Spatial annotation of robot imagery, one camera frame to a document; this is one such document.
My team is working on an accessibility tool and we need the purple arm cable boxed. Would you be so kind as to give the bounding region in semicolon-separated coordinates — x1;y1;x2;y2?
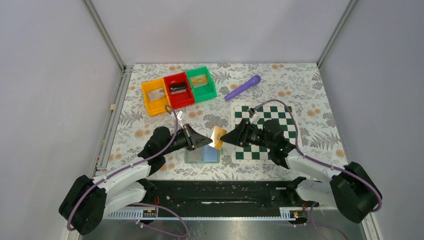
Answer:
66;104;190;239
248;99;383;240

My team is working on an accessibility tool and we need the floral patterned tablecloth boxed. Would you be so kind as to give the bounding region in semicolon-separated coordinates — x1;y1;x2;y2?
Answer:
105;63;348;181

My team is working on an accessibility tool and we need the red plastic bin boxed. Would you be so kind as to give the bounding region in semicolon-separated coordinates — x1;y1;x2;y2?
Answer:
164;72;195;109

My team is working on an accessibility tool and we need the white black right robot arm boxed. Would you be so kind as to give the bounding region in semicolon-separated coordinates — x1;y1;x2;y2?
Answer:
220;119;383;224

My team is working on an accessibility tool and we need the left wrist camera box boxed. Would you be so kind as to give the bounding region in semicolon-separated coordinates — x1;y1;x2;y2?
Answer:
177;111;184;120

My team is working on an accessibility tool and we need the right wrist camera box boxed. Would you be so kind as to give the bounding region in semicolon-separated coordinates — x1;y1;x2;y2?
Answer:
249;111;260;124

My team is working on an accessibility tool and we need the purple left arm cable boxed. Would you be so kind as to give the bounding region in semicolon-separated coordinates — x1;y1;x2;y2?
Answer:
66;104;190;239

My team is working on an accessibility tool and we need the silver card stack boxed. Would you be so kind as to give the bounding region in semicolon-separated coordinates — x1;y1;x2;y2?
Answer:
146;88;166;102

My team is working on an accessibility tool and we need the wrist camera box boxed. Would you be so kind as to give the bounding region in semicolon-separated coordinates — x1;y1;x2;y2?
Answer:
249;111;260;124
177;111;184;120

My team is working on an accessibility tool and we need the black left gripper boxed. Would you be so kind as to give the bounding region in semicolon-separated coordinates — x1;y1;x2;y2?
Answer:
161;124;213;156

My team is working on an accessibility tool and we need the green white chessboard mat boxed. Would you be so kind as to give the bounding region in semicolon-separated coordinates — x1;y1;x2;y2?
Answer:
230;102;297;165

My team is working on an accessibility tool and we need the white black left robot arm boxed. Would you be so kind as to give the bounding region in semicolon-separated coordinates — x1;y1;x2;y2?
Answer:
58;124;213;235

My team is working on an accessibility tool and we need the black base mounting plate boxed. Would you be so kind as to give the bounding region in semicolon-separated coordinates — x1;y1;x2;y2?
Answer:
141;180;312;218

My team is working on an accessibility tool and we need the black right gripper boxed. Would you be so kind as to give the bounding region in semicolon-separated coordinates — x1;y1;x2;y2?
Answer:
220;119;274;150

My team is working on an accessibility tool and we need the green plastic bin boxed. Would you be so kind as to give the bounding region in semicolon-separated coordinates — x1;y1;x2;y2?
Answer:
185;66;217;103

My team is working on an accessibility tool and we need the gold card stack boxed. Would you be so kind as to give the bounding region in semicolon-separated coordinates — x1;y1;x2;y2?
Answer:
190;74;209;89

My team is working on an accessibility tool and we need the purple plastic tube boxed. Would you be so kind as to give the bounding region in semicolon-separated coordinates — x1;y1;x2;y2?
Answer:
224;75;261;101

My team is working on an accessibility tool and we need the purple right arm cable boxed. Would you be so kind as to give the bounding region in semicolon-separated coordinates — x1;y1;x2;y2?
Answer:
248;99;383;240

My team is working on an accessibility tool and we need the yellow plastic bin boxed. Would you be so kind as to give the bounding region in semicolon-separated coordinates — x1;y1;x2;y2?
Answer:
141;78;170;116

